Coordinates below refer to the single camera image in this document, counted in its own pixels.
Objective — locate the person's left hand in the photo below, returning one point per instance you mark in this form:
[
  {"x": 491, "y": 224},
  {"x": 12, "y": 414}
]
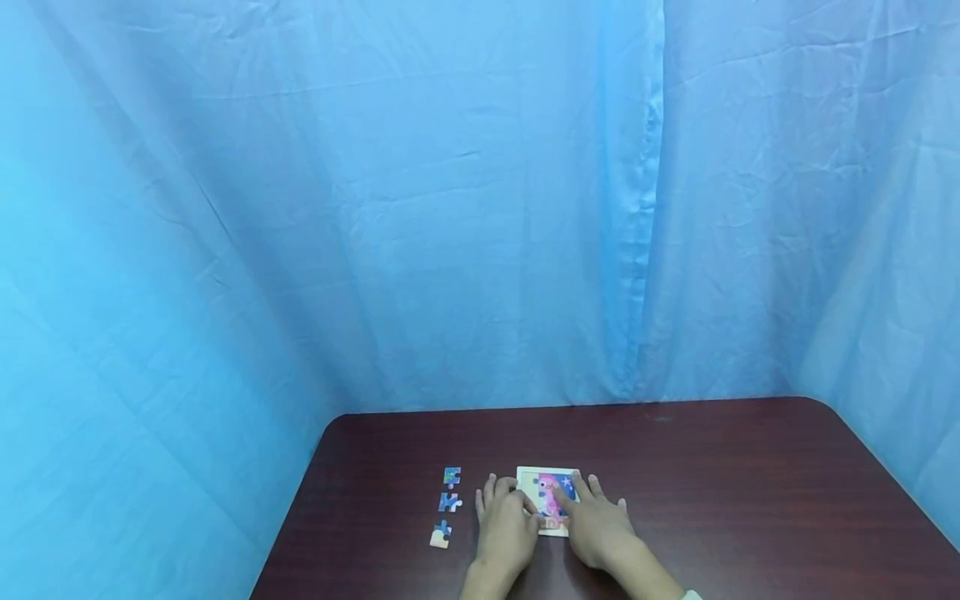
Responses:
[{"x": 505, "y": 533}]

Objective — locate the person's right hand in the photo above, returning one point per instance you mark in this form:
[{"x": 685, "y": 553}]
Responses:
[{"x": 600, "y": 533}]

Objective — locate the person's right ring finger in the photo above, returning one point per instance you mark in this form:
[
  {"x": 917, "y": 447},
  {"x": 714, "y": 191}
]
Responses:
[{"x": 598, "y": 488}]

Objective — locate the person's left little finger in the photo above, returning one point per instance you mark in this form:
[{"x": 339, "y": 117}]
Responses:
[{"x": 481, "y": 507}]

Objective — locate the person's right little finger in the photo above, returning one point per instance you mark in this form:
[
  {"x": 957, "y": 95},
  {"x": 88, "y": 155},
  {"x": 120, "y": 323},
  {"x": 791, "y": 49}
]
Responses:
[{"x": 622, "y": 508}]

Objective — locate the person's left thumb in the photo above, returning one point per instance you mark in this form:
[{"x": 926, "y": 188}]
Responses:
[{"x": 534, "y": 523}]

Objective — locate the person's left middle finger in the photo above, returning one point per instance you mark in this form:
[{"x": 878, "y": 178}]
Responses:
[{"x": 506, "y": 488}]

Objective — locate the person's right middle finger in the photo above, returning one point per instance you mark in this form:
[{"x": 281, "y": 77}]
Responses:
[{"x": 580, "y": 486}]

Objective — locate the person's left ring finger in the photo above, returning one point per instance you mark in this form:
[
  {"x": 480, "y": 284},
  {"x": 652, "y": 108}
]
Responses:
[{"x": 490, "y": 492}]

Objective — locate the person's right index finger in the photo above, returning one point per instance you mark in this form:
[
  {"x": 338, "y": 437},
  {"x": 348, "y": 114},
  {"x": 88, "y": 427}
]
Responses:
[{"x": 565, "y": 502}]

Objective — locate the person's left index finger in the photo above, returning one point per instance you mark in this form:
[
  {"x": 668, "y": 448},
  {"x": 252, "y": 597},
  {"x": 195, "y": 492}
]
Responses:
[{"x": 525, "y": 503}]

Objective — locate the white framed picture puzzle board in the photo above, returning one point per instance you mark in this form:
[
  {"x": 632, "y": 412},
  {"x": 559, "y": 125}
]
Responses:
[{"x": 546, "y": 493}]

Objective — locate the person's left forearm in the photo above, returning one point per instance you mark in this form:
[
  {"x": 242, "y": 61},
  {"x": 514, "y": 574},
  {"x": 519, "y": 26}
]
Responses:
[{"x": 491, "y": 583}]

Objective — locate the person's right forearm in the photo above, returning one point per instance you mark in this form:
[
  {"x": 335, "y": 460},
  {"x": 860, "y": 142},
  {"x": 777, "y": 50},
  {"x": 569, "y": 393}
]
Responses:
[{"x": 645, "y": 575}]

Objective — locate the blue white puzzle piece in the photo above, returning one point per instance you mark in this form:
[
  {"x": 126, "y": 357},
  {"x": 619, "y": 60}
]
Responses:
[{"x": 449, "y": 502}]

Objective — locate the blue green puzzle piece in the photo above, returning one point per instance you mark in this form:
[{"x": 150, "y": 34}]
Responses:
[{"x": 451, "y": 477}]

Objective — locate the blue beige puzzle piece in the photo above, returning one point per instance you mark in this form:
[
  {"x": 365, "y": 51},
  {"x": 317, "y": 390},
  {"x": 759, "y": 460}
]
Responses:
[{"x": 441, "y": 535}]

